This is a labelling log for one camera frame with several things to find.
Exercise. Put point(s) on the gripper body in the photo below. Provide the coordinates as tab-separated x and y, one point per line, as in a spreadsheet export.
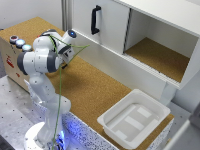
67	56

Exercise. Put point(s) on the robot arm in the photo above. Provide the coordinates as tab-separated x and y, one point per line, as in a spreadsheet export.
40	63

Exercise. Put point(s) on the green button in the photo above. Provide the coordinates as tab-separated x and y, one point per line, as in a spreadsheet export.
26	47

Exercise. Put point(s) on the blue button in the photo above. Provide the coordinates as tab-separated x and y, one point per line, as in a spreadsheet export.
20	42

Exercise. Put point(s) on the white sliding door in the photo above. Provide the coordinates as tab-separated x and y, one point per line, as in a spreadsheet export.
111	25

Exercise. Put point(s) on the red button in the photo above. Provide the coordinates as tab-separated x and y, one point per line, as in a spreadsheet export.
14	38

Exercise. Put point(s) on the white plastic box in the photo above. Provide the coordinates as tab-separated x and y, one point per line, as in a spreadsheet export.
133	120

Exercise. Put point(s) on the white cabinet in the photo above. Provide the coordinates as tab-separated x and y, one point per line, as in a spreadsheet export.
156	20

